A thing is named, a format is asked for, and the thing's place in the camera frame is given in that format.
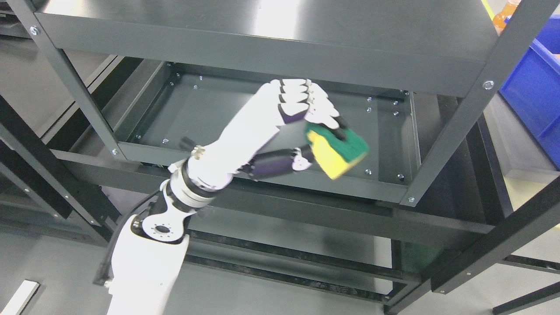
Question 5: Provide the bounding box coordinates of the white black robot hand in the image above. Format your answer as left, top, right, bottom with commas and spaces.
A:
187, 78, 346, 190

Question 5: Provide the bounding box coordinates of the green yellow sponge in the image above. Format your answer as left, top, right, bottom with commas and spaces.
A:
305, 123, 370, 181

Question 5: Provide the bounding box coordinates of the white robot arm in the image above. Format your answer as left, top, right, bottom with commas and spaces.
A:
96, 157, 233, 315

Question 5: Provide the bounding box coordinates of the black metal shelf rack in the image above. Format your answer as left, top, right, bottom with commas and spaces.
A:
1, 0, 559, 315

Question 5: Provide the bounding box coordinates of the blue plastic bin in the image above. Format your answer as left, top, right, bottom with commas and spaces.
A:
500, 14, 560, 169

